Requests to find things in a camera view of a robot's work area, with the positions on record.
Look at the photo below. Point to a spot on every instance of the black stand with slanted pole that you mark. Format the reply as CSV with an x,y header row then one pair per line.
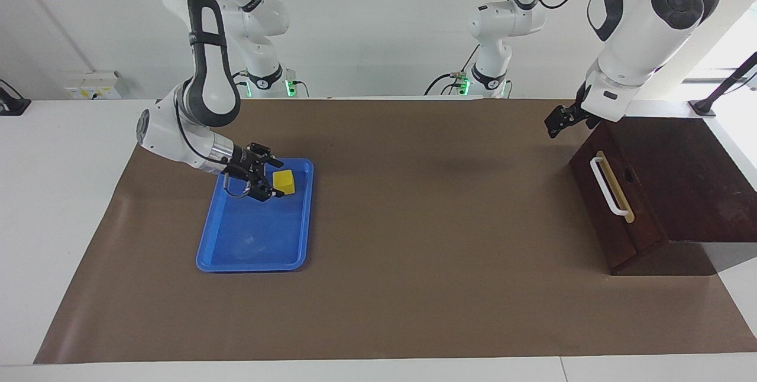
x,y
724,83

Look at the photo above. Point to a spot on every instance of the dark wooden drawer cabinet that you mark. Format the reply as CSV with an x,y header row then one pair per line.
x,y
692,175

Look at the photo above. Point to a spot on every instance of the blue plastic tray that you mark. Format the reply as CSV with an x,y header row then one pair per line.
x,y
254,234

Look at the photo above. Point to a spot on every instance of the wooden drawer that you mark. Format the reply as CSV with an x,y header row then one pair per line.
x,y
633,234

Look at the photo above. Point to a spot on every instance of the black stand with flat base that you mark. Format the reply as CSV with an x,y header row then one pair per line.
x,y
12,105

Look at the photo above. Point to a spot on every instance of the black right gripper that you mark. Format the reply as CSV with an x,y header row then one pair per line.
x,y
245,166

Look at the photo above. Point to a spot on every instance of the white wall socket box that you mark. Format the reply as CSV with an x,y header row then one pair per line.
x,y
91,85

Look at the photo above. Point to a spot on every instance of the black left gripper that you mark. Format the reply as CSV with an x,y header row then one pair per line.
x,y
582,109

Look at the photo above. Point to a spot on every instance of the brown table mat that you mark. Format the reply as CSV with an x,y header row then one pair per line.
x,y
414,252

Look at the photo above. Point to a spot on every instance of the yellow cube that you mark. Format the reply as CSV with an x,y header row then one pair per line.
x,y
284,182

